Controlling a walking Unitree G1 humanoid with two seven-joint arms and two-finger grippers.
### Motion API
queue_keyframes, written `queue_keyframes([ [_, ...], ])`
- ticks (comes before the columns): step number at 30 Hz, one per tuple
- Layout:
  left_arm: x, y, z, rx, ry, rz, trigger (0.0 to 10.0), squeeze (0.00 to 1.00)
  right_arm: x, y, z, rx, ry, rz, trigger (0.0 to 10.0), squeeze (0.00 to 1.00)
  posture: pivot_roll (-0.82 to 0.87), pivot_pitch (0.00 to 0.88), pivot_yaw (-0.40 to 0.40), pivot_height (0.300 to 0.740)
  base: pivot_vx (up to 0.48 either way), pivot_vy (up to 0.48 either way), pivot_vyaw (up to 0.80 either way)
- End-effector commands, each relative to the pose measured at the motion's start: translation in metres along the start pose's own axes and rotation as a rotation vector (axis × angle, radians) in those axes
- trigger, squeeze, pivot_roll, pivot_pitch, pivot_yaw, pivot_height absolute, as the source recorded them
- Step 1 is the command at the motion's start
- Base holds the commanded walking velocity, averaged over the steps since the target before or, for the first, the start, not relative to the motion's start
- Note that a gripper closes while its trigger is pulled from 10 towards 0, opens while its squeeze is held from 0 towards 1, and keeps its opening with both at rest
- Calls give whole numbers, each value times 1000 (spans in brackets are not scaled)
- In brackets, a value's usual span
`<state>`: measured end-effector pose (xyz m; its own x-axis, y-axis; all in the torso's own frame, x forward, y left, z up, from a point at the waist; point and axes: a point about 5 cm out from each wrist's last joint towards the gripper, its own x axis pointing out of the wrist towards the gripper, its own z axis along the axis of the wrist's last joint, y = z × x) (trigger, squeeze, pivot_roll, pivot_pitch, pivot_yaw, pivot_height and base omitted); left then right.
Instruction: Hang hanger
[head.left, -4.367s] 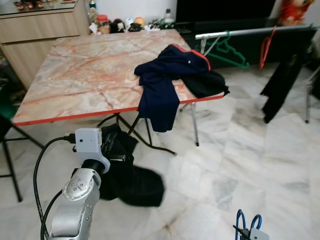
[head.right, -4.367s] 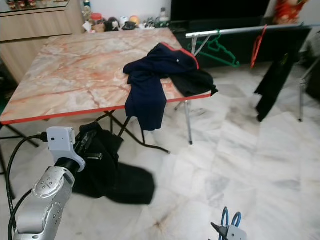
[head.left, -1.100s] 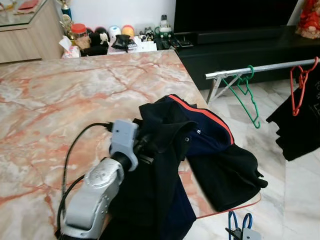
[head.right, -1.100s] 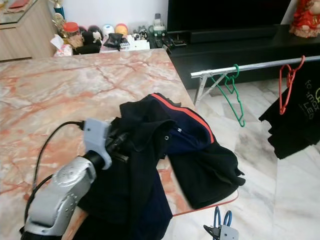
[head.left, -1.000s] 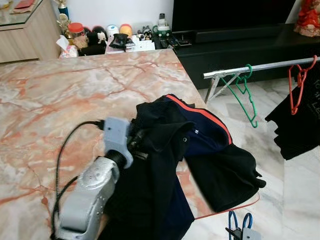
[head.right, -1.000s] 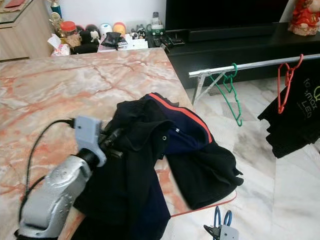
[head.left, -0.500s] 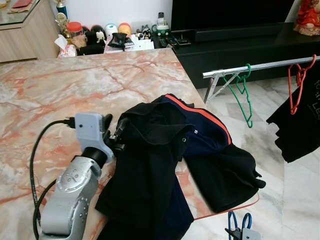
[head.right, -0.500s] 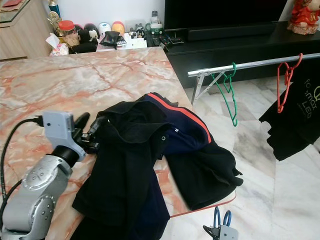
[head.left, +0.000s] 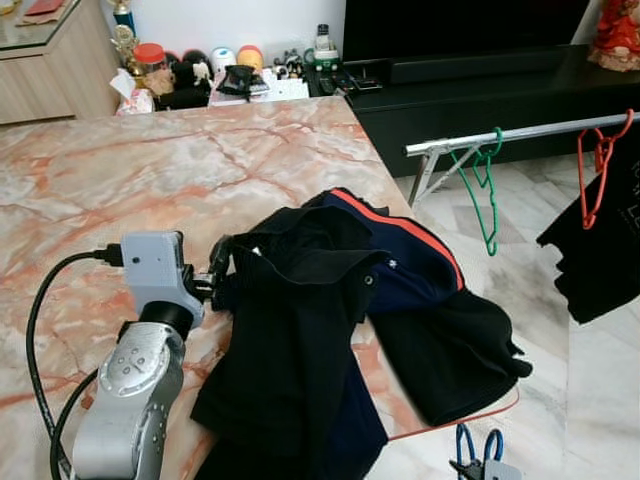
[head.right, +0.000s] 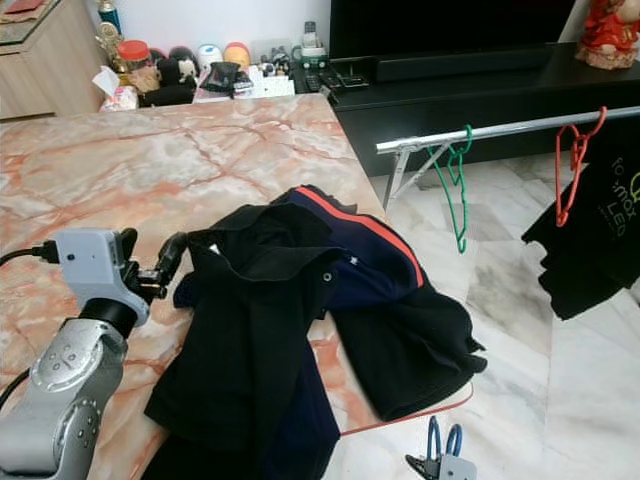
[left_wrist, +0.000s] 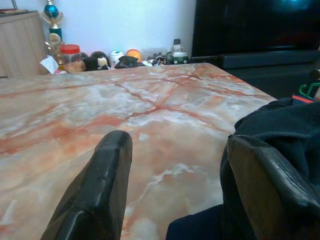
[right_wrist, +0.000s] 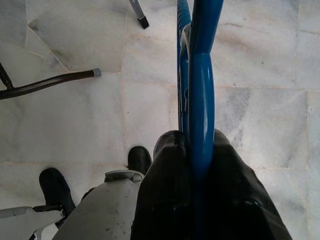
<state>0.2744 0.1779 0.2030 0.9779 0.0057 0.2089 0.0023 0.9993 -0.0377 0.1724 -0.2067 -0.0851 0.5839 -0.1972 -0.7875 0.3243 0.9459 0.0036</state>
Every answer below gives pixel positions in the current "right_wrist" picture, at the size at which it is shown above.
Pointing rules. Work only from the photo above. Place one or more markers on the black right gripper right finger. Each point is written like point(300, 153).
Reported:
point(237, 200)

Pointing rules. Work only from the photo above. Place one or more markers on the silver metal clothes rack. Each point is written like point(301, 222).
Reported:
point(141, 17)

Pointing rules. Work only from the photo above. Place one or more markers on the blue plastic hanger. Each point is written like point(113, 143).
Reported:
point(202, 87)

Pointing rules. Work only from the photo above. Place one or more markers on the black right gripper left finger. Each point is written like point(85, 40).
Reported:
point(167, 187)

